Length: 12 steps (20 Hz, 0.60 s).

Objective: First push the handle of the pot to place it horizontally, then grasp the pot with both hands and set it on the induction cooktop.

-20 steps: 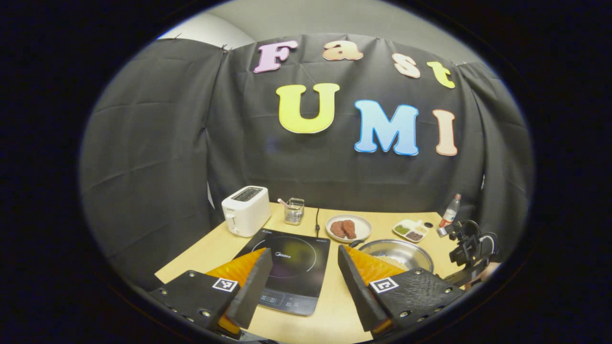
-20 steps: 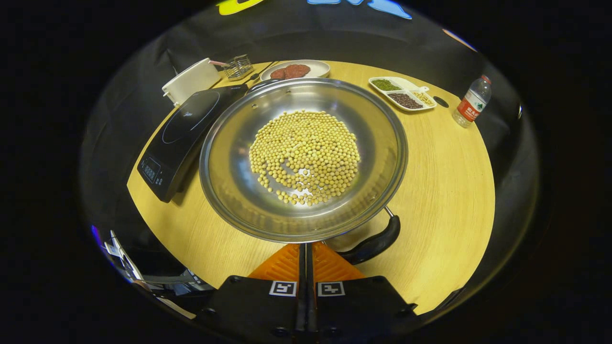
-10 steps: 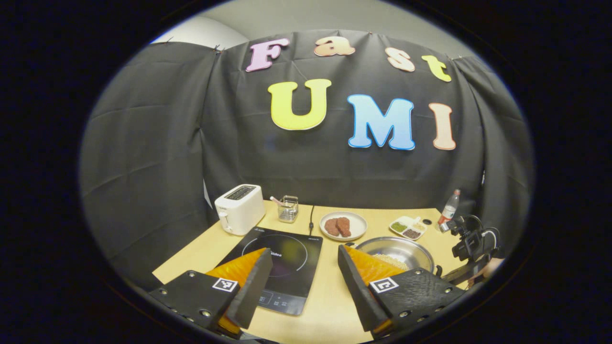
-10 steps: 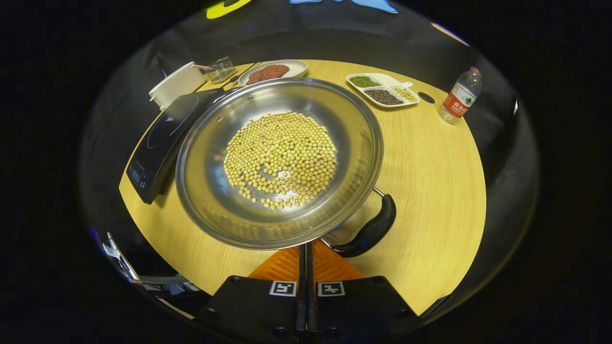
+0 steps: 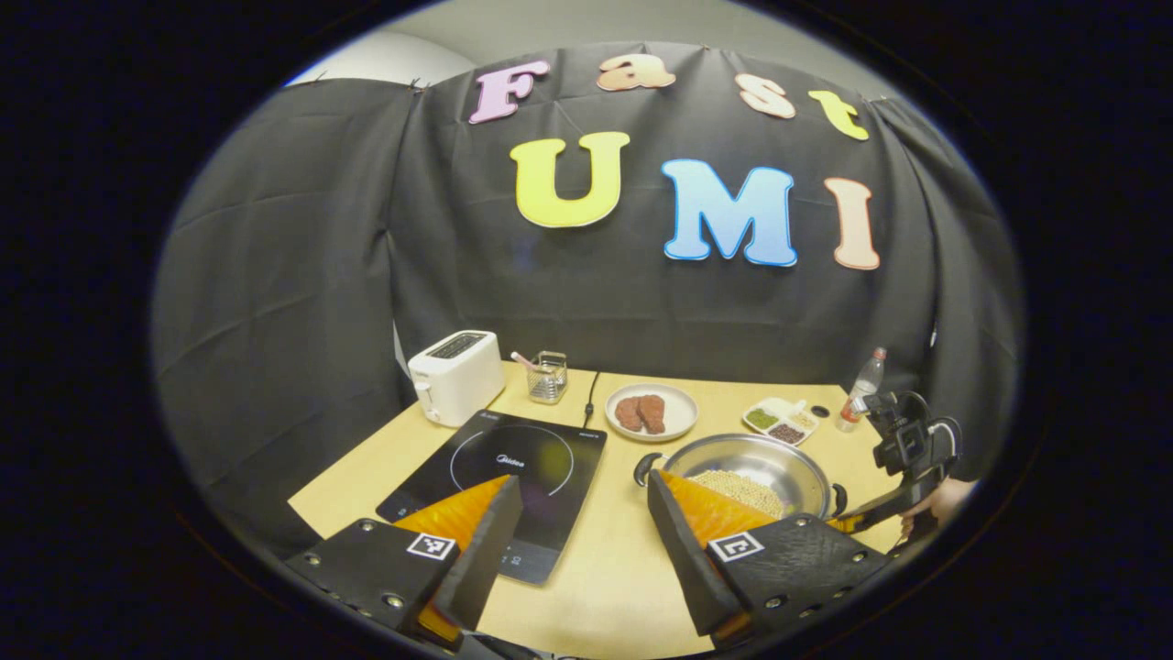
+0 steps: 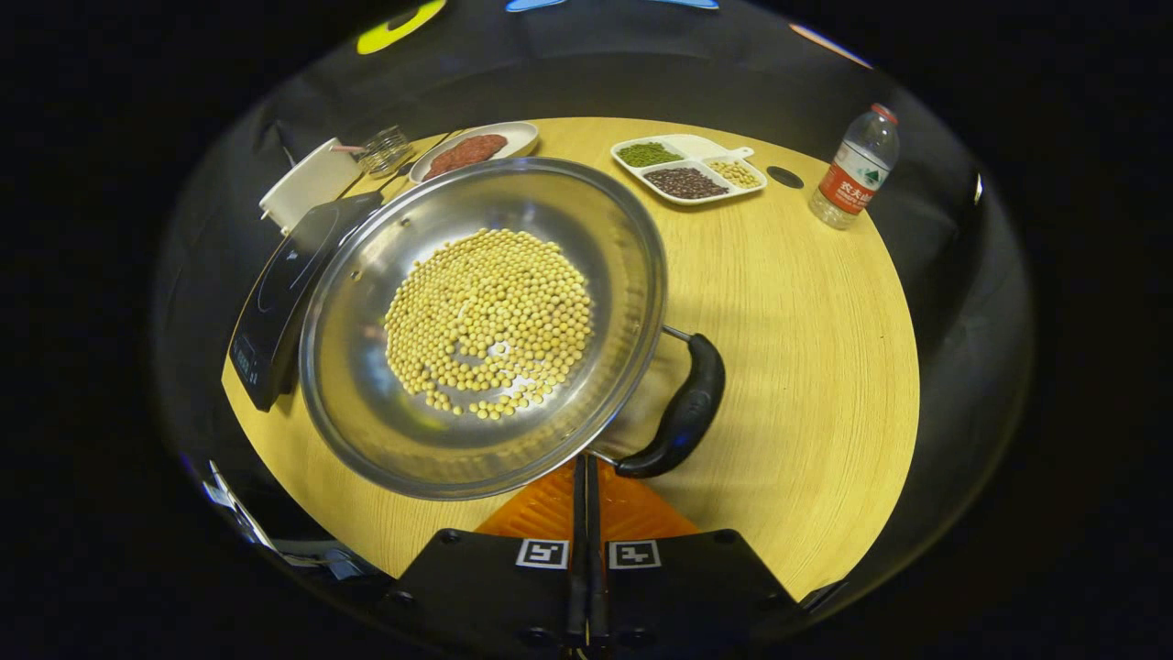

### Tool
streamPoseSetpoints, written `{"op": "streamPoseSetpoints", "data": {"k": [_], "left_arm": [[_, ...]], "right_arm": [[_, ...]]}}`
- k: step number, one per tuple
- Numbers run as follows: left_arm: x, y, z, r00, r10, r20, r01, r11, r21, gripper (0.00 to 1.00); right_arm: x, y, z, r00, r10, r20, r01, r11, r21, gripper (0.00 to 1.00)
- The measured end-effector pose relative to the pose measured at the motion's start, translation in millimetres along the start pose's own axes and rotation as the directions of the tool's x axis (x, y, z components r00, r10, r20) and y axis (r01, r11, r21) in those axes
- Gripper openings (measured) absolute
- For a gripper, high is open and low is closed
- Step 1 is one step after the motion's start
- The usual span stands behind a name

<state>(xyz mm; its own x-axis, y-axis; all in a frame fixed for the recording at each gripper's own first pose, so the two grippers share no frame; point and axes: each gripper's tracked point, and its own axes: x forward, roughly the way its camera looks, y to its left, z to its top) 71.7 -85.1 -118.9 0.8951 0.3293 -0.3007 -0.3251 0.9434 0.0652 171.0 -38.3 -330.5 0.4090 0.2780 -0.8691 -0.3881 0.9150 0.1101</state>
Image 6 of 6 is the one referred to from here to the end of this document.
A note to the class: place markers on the white oval plate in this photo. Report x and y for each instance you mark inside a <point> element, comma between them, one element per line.
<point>522,136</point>

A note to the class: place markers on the plastic water bottle red label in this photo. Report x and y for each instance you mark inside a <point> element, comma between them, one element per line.
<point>857,170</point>

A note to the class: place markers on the pile of soybeans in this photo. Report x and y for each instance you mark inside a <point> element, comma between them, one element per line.
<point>490,316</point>

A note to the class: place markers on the clear glass jar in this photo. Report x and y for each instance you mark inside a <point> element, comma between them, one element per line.
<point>385,151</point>

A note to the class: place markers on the white toaster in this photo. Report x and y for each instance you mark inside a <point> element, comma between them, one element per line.
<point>312,179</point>

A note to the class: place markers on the small heap of soybeans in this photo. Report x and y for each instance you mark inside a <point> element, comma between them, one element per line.
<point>735,173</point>

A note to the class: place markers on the heap of dark red beans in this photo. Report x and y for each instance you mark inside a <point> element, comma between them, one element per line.
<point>685,182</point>

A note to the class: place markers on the black round table grommet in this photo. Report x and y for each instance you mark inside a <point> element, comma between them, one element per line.
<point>784,177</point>

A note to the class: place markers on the white divided dish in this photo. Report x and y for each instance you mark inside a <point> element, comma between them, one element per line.
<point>701,147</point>

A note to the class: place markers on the brown meat patty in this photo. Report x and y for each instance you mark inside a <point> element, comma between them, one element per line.
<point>447,163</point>
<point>484,146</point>

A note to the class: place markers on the black induction cooktop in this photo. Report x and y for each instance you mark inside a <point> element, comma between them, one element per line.
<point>275,302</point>

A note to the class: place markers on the heap of green mung beans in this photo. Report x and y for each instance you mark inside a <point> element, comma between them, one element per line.
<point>649,154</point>

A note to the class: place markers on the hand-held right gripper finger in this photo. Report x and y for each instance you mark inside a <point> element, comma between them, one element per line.
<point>594,550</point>
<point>578,550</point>

